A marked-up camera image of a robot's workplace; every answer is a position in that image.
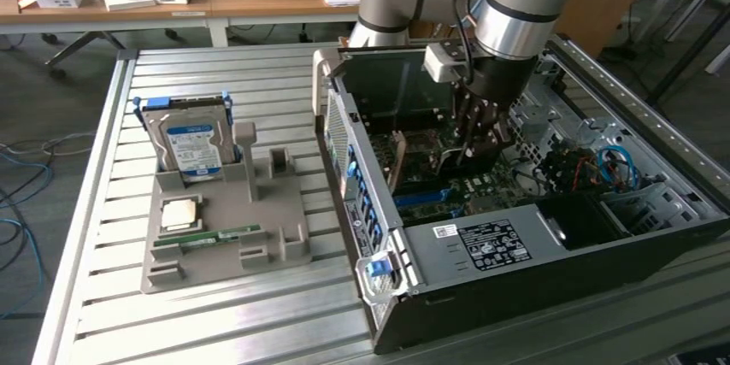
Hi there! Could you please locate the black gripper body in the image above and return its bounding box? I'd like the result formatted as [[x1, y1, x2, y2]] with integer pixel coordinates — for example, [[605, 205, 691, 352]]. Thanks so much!
[[467, 53, 542, 110]]

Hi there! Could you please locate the perforated metal disk bay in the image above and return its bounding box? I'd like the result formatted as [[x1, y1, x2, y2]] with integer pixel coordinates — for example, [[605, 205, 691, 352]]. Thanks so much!
[[504, 80, 577, 169]]

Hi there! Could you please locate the green motherboard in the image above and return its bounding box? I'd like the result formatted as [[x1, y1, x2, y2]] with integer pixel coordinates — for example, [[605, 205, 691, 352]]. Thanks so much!
[[367, 108, 543, 229]]

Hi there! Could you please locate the blue expansion slot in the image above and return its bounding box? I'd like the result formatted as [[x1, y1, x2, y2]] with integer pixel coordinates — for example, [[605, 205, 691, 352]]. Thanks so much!
[[394, 191, 452, 209]]

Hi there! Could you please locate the grey power supply unit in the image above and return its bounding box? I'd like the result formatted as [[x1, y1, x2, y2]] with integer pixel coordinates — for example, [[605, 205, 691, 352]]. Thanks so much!
[[398, 204, 566, 293]]

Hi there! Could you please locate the open black PC case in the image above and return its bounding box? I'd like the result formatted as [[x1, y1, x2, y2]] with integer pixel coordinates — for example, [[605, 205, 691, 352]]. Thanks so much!
[[310, 33, 730, 356]]

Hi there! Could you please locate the grey parts rack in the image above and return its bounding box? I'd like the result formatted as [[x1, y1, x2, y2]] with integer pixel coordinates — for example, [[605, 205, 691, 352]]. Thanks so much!
[[139, 121, 314, 295]]

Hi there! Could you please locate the green RAM stick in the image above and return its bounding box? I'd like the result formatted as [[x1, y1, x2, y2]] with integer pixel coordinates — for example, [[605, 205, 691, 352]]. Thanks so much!
[[154, 223, 263, 246]]

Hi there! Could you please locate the hard disk with blue carrier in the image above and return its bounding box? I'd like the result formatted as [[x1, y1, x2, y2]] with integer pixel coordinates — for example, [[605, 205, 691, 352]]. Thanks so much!
[[131, 91, 239, 182]]

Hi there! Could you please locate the silver CPU chip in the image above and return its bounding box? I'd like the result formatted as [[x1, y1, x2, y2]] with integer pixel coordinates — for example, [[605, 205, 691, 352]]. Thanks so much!
[[162, 198, 199, 229]]

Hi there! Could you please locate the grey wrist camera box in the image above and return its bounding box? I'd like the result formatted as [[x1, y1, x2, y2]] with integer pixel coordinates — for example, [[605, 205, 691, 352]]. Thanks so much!
[[422, 41, 475, 84]]

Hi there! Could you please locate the blue disk wire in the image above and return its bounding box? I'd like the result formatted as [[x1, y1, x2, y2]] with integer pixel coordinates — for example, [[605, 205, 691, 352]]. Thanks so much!
[[595, 144, 641, 193]]

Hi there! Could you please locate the grey cable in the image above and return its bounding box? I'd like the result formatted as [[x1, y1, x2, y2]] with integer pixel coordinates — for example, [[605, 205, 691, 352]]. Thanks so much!
[[0, 132, 97, 157]]

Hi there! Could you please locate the blue cable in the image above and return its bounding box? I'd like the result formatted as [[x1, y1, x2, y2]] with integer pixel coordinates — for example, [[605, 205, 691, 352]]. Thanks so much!
[[0, 146, 56, 319]]

